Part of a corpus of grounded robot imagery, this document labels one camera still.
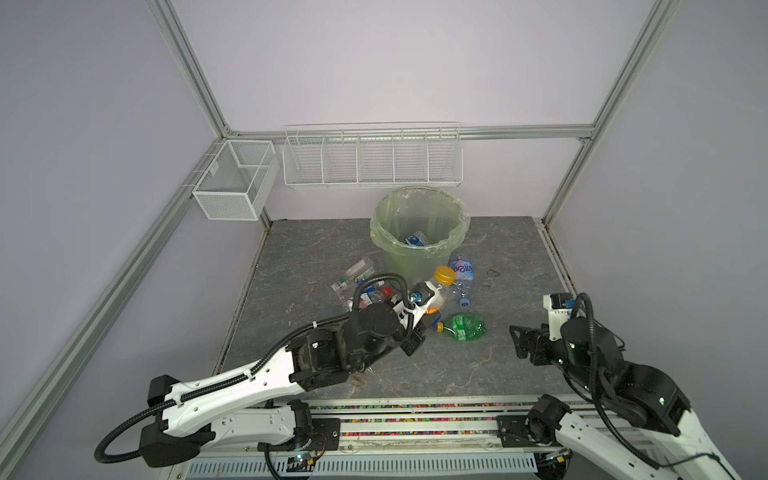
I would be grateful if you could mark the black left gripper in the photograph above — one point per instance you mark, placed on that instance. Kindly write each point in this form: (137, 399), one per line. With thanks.
(416, 336)

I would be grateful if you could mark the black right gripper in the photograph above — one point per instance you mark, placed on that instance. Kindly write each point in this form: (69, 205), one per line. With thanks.
(539, 336)

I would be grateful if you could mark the green crushed plastic bottle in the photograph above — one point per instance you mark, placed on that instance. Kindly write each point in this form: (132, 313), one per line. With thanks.
(463, 327)

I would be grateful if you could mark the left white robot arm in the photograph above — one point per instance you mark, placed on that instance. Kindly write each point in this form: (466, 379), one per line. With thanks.
(259, 399)

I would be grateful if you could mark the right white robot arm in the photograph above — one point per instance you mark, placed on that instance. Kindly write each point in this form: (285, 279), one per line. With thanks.
(650, 428)

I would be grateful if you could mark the green lined mesh waste bin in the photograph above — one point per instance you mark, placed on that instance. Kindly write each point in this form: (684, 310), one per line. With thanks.
(417, 230)

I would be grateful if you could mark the red label clear bottle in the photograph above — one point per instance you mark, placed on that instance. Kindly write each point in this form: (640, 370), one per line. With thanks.
(374, 295)

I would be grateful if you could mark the white yellow label bottle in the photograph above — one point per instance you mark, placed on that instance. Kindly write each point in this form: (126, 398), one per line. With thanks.
(445, 276)

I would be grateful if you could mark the clear square bottle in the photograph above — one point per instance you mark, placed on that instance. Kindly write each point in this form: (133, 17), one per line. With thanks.
(363, 268)

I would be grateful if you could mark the clear bottle blue pink label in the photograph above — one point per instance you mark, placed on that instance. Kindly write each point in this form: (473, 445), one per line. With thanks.
(464, 281)

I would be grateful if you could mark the blue label bottle back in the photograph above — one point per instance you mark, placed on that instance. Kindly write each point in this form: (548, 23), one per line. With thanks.
(345, 287)

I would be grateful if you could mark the small white mesh basket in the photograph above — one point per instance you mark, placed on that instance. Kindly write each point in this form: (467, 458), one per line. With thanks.
(238, 180)

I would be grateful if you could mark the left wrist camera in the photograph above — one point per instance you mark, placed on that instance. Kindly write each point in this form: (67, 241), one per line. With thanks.
(426, 298)

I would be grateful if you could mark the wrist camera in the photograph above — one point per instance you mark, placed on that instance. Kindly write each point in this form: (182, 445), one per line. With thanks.
(426, 298)
(558, 307)

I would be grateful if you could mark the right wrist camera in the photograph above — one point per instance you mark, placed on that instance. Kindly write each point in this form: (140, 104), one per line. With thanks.
(558, 307)

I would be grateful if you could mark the long white wire shelf basket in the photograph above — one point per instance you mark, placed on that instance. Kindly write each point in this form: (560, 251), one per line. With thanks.
(373, 155)

